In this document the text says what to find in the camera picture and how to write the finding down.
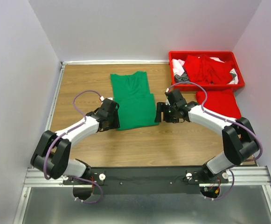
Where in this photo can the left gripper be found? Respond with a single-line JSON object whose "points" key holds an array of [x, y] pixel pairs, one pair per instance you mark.
{"points": [[114, 119]]}

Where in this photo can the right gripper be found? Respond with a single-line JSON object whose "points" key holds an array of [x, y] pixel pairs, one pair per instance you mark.
{"points": [[160, 112]]}

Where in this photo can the green t shirt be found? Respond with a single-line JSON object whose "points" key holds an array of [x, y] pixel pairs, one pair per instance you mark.
{"points": [[137, 107]]}

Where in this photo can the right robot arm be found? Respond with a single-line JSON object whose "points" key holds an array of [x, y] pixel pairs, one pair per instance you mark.
{"points": [[238, 137]]}

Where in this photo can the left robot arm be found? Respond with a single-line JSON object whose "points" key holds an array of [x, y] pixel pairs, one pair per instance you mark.
{"points": [[51, 155]]}

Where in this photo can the grey t shirt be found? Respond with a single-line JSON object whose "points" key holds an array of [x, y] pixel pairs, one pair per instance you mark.
{"points": [[181, 78]]}

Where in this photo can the white pink t shirt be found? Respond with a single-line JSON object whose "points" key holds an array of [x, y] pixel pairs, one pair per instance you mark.
{"points": [[178, 66]]}

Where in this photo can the red t shirt in bin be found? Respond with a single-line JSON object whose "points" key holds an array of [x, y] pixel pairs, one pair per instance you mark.
{"points": [[205, 70]]}

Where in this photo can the folded red t shirt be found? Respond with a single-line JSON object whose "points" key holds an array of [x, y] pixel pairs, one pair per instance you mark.
{"points": [[222, 101]]}

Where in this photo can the red plastic bin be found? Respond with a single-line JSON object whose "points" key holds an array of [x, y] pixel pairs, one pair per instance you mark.
{"points": [[226, 56]]}

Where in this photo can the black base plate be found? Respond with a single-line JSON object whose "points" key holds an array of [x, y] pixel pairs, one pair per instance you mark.
{"points": [[145, 180]]}

